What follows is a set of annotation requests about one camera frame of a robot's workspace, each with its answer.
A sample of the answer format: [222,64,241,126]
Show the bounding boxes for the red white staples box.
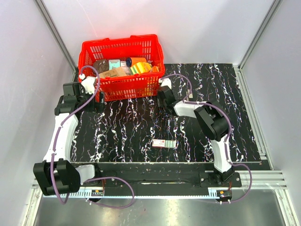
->
[152,139,177,148]

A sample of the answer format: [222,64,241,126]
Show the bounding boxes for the orange cylindrical can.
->
[126,57,147,67]

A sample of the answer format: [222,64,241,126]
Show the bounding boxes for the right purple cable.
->
[162,73,253,204]

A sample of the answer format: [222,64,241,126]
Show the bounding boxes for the yellow green striped box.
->
[130,62,152,75]

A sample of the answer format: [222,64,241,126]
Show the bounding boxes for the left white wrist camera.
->
[79,74,96,95]

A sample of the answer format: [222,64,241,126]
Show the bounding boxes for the aluminium frame rail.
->
[32,170,288,200]

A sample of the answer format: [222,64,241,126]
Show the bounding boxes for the orange snack packet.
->
[151,66,159,73]

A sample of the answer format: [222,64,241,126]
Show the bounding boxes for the teal white small box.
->
[108,59,121,70]

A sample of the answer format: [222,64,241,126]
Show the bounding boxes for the brown cardboard box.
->
[98,67,127,79]

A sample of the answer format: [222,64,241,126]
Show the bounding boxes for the purple cable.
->
[162,73,253,204]
[50,65,135,209]

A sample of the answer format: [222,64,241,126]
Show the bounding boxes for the brown round cookie pack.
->
[93,59,109,73]

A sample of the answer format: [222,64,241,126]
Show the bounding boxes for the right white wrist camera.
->
[158,78,172,89]

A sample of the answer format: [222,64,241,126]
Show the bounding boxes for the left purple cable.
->
[50,65,135,209]

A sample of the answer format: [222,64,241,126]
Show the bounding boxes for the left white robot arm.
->
[33,81,105,196]

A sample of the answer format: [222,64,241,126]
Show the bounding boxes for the red plastic shopping basket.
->
[78,34,166,101]

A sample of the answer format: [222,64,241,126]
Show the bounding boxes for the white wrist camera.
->
[79,74,96,95]
[158,78,172,89]

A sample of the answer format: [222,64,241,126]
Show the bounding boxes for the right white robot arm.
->
[157,86,234,186]

